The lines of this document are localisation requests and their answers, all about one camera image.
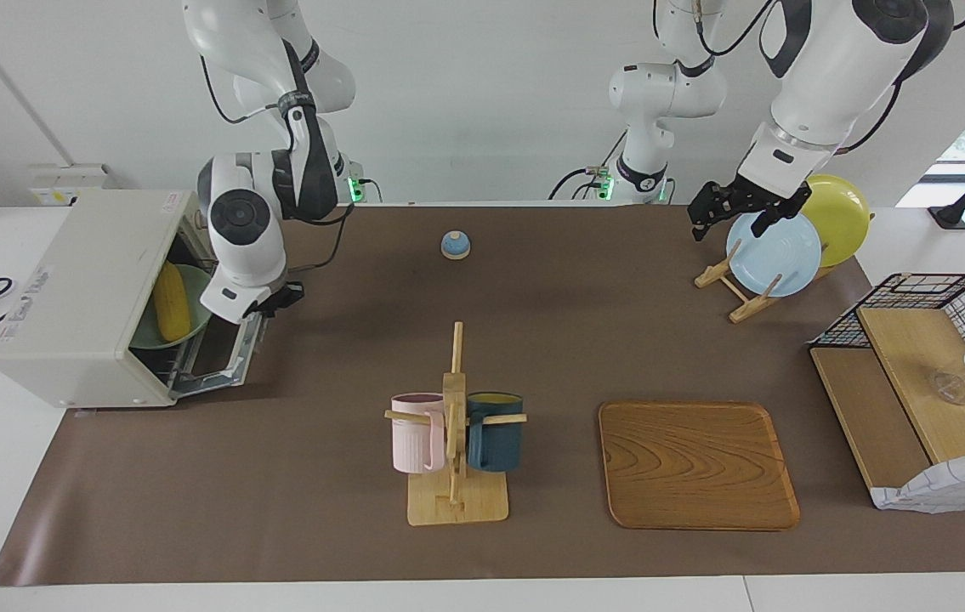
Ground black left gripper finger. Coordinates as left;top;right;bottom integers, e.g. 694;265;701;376
689;187;722;243
750;207;790;240

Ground glass oven door with handle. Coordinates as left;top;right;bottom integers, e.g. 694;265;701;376
166;308;269;402

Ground mint green plate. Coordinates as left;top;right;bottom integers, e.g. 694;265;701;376
129;263;215;351

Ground yellow corn cob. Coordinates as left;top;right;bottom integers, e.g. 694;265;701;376
152;261;192;343

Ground beige toaster oven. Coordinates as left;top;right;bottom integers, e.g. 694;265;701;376
0;189;270;411

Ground light blue plate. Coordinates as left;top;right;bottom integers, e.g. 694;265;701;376
725;208;823;298

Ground yellow plate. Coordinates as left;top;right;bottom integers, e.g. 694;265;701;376
792;174;871;269

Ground wooden plate rack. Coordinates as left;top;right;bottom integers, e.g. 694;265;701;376
694;212;876;325

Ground brown table mat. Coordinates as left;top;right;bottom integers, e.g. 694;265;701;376
0;204;965;587

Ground pink mug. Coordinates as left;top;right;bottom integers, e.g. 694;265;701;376
389;393;447;474

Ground tall light wooden shelf board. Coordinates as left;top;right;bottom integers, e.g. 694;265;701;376
856;306;965;466

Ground low light wooden shelf board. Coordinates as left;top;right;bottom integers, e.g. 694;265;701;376
810;347;934;502

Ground small clear glass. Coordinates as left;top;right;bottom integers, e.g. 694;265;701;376
928;370;965;406

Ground brown wooden tray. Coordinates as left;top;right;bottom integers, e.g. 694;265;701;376
599;400;801;532

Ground dark teal mug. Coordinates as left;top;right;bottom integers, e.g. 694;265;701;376
466;392;525;473

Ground wooden mug rack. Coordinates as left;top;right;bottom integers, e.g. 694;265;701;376
384;321;528;527

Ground white checked cloth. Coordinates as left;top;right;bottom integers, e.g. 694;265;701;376
870;448;965;514

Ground black arm base cable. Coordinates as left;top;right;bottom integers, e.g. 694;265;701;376
548;167;592;201

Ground black wire basket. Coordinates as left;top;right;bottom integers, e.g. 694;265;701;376
811;273;965;426

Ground white wall socket box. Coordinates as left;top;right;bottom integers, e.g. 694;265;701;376
27;163;122;207

